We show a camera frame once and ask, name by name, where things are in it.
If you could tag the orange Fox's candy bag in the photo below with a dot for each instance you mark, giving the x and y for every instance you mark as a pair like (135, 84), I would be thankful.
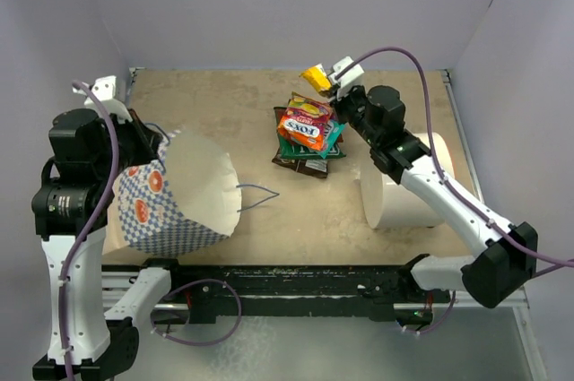
(305, 121)

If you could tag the green Real crisps bag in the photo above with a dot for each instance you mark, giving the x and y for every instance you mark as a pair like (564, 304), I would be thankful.
(293, 151)

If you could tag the teal Fox's candy bag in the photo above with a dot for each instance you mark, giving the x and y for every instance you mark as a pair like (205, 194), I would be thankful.
(333, 130)

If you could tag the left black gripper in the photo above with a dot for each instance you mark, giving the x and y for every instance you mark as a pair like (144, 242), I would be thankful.
(147, 139)

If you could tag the yellow M&M's bag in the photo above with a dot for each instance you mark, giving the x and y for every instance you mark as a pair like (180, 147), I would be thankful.
(317, 78)

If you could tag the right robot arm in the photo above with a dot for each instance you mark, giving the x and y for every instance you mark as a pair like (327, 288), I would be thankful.
(501, 254)

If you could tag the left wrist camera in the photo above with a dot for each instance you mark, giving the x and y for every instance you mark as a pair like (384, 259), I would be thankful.
(111, 92)

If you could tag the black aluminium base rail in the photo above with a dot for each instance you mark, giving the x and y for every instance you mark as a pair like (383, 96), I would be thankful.
(376, 292)

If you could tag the brown snack packet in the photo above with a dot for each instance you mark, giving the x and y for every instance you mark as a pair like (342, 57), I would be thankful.
(310, 168)

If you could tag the blue checkered paper bag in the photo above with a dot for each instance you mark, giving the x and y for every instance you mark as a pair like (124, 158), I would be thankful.
(184, 205)

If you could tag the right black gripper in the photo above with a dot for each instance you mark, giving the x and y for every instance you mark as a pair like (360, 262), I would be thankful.
(339, 104)

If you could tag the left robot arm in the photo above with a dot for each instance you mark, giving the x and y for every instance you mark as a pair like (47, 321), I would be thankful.
(70, 210)

